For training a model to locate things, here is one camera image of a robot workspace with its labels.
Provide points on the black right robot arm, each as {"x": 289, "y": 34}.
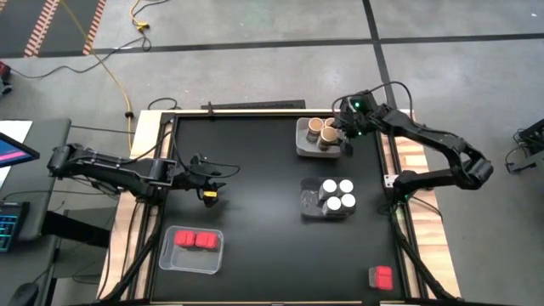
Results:
{"x": 429, "y": 136}

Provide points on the bagel seasoning jar white lid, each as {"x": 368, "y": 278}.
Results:
{"x": 348, "y": 200}
{"x": 346, "y": 185}
{"x": 329, "y": 185}
{"x": 333, "y": 203}

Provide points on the black flat bar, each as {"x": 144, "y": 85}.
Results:
{"x": 255, "y": 105}

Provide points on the tablet screen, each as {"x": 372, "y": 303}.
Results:
{"x": 15, "y": 152}

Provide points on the small yellow tag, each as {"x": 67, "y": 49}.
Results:
{"x": 210, "y": 194}

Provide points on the grey desk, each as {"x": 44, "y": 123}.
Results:
{"x": 49, "y": 200}

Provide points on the white plastic bin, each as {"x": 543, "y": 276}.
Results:
{"x": 304, "y": 149}

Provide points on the silver mounting plate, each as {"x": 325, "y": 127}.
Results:
{"x": 390, "y": 180}

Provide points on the white paper sheet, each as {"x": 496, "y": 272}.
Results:
{"x": 17, "y": 126}

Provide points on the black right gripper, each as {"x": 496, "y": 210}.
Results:
{"x": 359, "y": 115}

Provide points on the black frame clamp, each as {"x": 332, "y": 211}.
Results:
{"x": 209, "y": 111}

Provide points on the furikake jar brown lid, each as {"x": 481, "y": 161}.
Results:
{"x": 330, "y": 122}
{"x": 328, "y": 134}
{"x": 315, "y": 124}

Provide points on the dark mat with orange stripes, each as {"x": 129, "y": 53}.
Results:
{"x": 70, "y": 25}

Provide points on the red and black device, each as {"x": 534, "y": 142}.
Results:
{"x": 3, "y": 70}

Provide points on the red lidded spice tin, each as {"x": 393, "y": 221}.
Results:
{"x": 383, "y": 277}
{"x": 185, "y": 239}
{"x": 206, "y": 240}

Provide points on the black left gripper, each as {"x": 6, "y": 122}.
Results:
{"x": 195, "y": 178}

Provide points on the backlit keyboard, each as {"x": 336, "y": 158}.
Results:
{"x": 10, "y": 227}

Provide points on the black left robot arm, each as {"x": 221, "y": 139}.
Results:
{"x": 119, "y": 170}

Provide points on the black computer mouse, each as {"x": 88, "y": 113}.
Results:
{"x": 23, "y": 296}

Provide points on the grey translucent plastic bin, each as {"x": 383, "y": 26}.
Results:
{"x": 310, "y": 204}

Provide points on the clear plastic bin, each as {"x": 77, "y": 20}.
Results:
{"x": 187, "y": 263}

